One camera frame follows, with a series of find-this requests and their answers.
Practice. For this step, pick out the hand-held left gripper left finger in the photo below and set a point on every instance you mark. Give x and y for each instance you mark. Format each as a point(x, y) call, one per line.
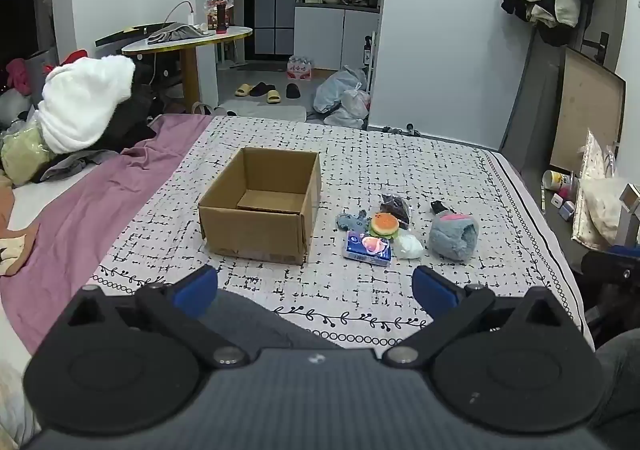
point(197, 290)

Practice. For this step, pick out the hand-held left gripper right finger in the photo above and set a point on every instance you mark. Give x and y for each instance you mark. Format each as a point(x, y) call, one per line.
point(432, 290)

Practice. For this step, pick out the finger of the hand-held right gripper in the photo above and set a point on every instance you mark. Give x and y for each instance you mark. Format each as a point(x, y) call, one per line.
point(607, 264)

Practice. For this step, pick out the white soft ball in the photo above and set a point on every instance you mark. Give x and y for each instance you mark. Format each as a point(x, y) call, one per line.
point(409, 246)

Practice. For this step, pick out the grey fluffy slipper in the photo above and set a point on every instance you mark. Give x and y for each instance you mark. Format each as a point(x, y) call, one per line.
point(450, 237)

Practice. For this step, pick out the brown cardboard box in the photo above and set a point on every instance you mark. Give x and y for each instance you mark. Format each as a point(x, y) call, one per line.
point(250, 235)

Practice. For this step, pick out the burger plush toy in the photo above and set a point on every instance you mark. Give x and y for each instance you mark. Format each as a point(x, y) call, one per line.
point(384, 225)

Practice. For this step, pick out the black stitched cloth pouch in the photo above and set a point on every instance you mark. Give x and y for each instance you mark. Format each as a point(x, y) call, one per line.
point(440, 206)

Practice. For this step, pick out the blue tissue pack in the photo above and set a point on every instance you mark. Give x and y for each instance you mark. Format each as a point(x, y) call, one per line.
point(357, 250)

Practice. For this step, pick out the dark cloth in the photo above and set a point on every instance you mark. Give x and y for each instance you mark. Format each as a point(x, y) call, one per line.
point(395, 207)

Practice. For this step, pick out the blue-grey plush toy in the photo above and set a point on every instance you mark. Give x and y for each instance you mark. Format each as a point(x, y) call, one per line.
point(350, 221)

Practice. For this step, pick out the clear bag with cloth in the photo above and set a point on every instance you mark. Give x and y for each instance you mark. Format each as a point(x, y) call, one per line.
point(600, 205)

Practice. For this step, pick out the small lavender cube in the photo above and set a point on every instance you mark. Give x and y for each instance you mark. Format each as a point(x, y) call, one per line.
point(567, 211)

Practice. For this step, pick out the grey stand with tan top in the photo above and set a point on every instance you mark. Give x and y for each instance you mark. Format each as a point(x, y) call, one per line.
point(631, 200)

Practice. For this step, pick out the person's grey pants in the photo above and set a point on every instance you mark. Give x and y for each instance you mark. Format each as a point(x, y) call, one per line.
point(260, 320)

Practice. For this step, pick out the small white cube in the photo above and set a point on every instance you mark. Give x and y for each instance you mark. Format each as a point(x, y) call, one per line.
point(556, 200)

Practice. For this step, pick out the white yellow cup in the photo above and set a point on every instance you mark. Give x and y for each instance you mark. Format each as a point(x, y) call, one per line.
point(555, 179)

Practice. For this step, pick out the white black-patterned blanket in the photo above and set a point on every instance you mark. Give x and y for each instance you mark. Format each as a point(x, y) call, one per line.
point(400, 155)

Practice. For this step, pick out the purple bed sheet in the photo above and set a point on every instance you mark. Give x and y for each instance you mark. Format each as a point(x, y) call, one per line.
point(75, 210)

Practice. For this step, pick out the framed cork board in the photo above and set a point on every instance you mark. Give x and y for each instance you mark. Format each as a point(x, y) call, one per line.
point(590, 115)

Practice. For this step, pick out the pile of black clothes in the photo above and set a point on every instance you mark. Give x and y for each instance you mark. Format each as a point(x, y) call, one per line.
point(130, 125)

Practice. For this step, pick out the dark leaning board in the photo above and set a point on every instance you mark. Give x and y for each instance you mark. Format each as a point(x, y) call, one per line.
point(530, 100)

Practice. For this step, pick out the beige cloth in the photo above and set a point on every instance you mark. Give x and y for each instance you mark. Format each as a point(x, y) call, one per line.
point(12, 250)

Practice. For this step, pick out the grey bath mat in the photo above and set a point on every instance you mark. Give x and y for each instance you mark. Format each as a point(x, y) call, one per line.
point(270, 109)

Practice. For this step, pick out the white plastic bag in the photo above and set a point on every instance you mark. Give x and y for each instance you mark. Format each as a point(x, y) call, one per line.
point(355, 106)

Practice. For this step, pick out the yellow slipper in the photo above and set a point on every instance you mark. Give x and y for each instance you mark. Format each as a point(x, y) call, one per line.
point(243, 90)
point(272, 96)

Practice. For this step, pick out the yellow slippers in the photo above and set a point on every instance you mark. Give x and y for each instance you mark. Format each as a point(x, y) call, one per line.
point(259, 89)

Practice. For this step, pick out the black slipper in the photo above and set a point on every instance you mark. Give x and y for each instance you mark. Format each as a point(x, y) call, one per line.
point(292, 90)

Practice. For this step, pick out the grey plastic bag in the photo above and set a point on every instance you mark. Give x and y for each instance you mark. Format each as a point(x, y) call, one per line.
point(335, 90)

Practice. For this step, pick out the yellow-green cloth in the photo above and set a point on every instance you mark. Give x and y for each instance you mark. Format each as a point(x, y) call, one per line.
point(22, 152)

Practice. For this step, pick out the white fluffy garment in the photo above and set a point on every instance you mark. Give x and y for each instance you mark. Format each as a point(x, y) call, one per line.
point(80, 100)

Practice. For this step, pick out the round white yellow-edged table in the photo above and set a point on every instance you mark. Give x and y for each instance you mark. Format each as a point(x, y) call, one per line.
point(190, 65)

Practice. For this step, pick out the pack of water bottles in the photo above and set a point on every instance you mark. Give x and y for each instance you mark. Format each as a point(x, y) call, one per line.
point(300, 69)

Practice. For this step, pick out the grey folded cloth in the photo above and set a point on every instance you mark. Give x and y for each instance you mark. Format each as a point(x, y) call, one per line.
point(175, 33)

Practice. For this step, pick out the red snack bag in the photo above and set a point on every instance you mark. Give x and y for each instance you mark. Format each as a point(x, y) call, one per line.
point(210, 16)

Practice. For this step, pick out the white kitchen cabinet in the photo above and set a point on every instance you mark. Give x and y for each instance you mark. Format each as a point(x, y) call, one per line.
point(325, 35)

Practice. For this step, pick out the red cloth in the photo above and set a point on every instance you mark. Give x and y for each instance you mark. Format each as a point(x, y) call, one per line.
point(17, 72)

